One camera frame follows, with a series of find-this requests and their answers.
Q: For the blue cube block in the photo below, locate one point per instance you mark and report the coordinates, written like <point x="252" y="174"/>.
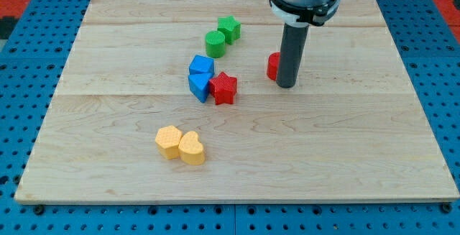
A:
<point x="201" y="64"/>

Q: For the green cylinder block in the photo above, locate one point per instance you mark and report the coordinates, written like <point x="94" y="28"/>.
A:
<point x="215" y="44"/>

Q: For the blue triangle block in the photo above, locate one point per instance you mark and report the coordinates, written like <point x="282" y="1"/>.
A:
<point x="199" y="85"/>

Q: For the green star block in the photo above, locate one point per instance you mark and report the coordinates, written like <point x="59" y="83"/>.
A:
<point x="230" y="27"/>

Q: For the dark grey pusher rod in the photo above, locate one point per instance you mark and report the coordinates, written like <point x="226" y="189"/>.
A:
<point x="291" y="52"/>

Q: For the red star block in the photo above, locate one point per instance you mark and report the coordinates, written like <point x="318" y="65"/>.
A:
<point x="223" y="88"/>

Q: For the red cylinder block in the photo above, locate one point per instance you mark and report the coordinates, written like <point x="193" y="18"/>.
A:
<point x="272" y="65"/>

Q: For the yellow hexagon block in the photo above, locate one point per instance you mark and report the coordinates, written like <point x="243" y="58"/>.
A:
<point x="167" y="140"/>

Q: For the light wooden board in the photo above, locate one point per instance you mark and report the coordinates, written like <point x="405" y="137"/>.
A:
<point x="351" y="130"/>

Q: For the yellow heart block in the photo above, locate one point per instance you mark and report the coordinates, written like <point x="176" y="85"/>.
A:
<point x="191" y="149"/>

